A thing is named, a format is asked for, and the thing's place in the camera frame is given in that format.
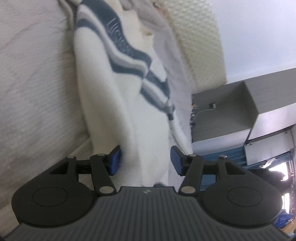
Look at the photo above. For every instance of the white blue striped fleece sweater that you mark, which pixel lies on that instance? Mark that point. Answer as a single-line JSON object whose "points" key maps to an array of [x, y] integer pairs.
{"points": [[125, 92]]}

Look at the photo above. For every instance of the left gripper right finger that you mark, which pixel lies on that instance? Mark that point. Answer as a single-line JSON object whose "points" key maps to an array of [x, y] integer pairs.
{"points": [[190, 167]]}

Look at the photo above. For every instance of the grey bed duvet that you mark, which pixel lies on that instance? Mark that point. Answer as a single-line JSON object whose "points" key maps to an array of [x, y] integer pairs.
{"points": [[41, 117]]}

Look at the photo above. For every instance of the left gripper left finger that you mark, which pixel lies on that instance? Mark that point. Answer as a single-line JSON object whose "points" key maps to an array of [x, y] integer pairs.
{"points": [[103, 166]]}

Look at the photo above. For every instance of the white charger with cable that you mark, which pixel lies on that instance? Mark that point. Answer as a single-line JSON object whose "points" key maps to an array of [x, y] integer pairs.
{"points": [[212, 106]]}

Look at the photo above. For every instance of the grey wardrobe cabinet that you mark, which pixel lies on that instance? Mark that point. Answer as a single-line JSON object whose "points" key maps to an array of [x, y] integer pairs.
{"points": [[257, 115]]}

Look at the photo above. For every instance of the pink pillow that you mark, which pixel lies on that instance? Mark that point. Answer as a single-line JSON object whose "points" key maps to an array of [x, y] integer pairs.
{"points": [[159, 8]]}

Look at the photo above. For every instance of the cream quilted headboard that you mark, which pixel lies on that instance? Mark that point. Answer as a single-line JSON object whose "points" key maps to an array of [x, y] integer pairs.
{"points": [[196, 31]]}

